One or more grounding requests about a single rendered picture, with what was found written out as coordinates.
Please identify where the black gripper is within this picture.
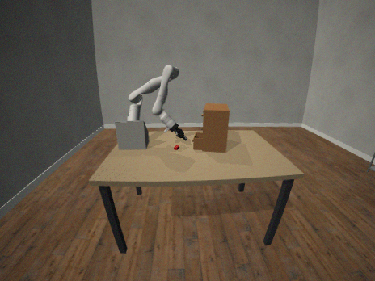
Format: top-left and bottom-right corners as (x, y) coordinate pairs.
(170, 123), (187, 141)

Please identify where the brown wooden chest of drawers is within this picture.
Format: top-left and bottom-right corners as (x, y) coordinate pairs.
(202, 103), (230, 153)

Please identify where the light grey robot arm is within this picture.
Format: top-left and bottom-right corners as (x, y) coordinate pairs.
(127, 65), (179, 133)

